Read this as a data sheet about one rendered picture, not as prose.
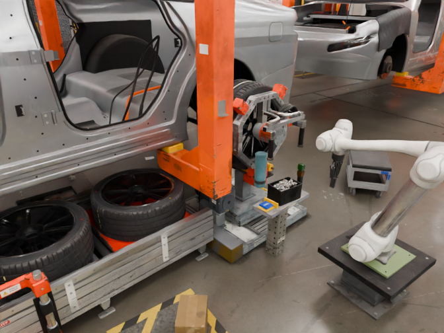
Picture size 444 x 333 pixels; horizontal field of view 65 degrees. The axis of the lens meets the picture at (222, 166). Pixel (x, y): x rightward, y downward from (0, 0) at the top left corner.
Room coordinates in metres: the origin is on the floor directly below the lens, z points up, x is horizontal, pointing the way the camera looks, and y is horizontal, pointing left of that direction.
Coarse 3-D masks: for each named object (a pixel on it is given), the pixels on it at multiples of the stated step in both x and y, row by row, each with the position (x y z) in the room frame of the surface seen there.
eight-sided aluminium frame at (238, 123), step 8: (256, 96) 2.34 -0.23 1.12; (264, 96) 2.37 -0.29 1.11; (272, 96) 2.44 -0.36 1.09; (248, 104) 2.33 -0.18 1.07; (280, 104) 2.50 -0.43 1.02; (248, 112) 2.27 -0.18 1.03; (240, 120) 2.23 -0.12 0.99; (280, 120) 2.58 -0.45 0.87; (240, 128) 2.21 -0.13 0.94; (240, 136) 2.23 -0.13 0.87; (240, 144) 2.22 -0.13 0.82; (232, 152) 2.25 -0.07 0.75; (240, 152) 2.22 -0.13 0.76; (240, 160) 2.29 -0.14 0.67; (248, 160) 2.28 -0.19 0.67
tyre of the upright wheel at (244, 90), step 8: (240, 80) 2.59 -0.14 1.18; (248, 80) 2.62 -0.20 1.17; (240, 88) 2.42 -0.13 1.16; (248, 88) 2.40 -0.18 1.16; (256, 88) 2.44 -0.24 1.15; (264, 88) 2.50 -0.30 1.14; (272, 88) 2.56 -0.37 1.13; (240, 96) 2.34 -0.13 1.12; (248, 96) 2.39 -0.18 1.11; (232, 160) 2.28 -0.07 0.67; (240, 168) 2.35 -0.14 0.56
